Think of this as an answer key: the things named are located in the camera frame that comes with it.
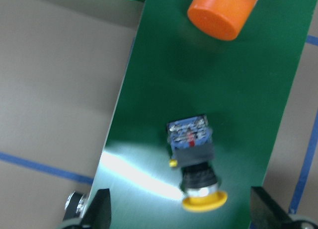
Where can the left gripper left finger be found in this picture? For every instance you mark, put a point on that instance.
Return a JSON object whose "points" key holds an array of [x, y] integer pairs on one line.
{"points": [[98, 214]]}

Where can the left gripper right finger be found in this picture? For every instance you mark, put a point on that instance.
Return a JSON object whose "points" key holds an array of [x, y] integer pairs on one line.
{"points": [[265, 213]]}

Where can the yellow mushroom push button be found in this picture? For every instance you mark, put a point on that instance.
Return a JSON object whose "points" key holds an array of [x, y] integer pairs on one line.
{"points": [[192, 149]]}

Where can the orange cylinder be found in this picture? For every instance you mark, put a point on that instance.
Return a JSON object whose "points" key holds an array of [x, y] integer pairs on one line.
{"points": [[220, 19]]}

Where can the green conveyor belt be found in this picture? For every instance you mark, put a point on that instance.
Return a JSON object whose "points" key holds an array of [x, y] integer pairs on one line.
{"points": [[176, 71]]}

